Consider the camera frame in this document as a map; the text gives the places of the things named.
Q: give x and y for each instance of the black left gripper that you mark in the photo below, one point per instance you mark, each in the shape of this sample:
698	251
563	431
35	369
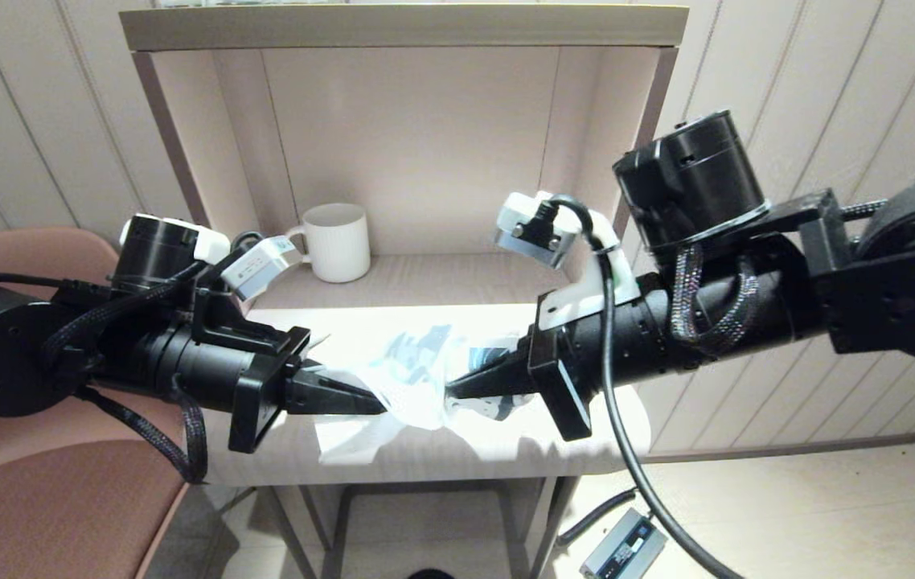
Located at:
264	386

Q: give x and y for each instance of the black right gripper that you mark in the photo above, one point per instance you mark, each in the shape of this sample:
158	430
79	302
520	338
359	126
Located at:
610	338

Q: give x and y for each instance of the white floral plastic bag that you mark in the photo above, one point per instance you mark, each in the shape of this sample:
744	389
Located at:
409	378

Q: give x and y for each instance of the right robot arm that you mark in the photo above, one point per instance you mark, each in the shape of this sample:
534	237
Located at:
827	305

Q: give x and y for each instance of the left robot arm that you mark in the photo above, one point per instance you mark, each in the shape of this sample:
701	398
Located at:
23	354

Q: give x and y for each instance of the white ribbed mug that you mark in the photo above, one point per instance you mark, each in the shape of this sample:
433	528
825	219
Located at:
338	245

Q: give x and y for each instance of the black braided left arm sleeve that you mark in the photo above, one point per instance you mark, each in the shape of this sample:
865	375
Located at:
184	442

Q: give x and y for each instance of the black braided arm sleeve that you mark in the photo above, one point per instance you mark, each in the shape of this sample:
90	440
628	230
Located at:
184	442
687	297

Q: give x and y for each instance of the black braided right arm sleeve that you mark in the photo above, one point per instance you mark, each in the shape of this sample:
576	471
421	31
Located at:
687	297

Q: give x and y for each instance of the grey power supply box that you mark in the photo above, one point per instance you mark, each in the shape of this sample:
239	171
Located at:
618	551

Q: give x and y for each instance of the light wood shelf desk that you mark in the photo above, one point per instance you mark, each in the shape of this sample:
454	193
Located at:
441	161

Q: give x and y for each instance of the pink brown chair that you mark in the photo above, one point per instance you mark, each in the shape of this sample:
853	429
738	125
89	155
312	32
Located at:
23	515

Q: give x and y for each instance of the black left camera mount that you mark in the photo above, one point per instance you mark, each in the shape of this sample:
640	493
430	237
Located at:
224	322

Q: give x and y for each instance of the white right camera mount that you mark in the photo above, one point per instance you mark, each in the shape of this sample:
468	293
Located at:
594	297

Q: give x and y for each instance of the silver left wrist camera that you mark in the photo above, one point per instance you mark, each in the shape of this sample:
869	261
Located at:
258	269

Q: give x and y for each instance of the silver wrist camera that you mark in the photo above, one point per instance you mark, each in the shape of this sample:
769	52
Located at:
258	269
530	233

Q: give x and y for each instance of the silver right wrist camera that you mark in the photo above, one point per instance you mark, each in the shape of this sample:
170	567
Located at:
530	233

